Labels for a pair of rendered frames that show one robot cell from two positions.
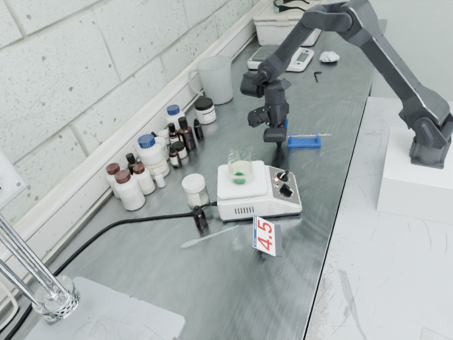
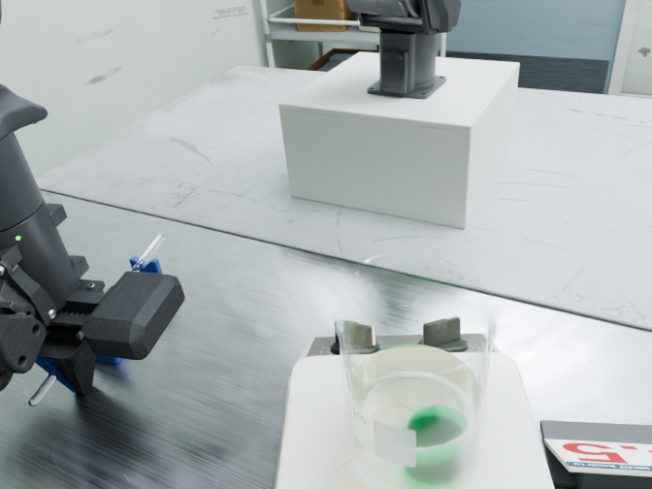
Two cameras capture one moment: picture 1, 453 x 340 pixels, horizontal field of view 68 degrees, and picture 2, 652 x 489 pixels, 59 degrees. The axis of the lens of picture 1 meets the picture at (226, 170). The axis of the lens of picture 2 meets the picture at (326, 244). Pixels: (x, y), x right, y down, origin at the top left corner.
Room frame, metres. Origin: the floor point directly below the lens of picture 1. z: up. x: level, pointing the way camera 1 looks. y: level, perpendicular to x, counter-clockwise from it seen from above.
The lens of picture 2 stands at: (0.66, 0.13, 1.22)
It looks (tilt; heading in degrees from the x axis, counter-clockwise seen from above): 34 degrees down; 269
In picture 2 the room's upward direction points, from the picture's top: 6 degrees counter-clockwise
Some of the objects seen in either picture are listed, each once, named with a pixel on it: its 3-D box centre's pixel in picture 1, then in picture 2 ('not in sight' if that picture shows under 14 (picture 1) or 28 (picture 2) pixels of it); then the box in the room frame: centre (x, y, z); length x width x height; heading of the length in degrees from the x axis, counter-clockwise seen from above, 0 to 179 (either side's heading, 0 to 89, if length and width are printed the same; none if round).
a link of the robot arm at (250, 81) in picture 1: (260, 79); not in sight; (0.88, -0.14, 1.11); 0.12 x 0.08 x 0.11; 43
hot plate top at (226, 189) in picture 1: (241, 179); (408, 452); (0.63, -0.03, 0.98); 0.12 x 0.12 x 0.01; 83
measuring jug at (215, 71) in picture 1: (213, 81); not in sight; (1.22, -0.02, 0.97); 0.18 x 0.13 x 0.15; 100
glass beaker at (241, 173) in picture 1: (241, 166); (410, 378); (0.63, -0.04, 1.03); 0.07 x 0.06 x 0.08; 106
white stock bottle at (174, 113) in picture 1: (176, 122); not in sight; (1.01, 0.13, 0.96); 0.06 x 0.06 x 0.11
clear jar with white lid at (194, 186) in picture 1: (196, 191); not in sight; (0.66, 0.09, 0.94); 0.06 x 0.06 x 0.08
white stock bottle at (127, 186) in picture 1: (128, 189); not in sight; (0.71, 0.27, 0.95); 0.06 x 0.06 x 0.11
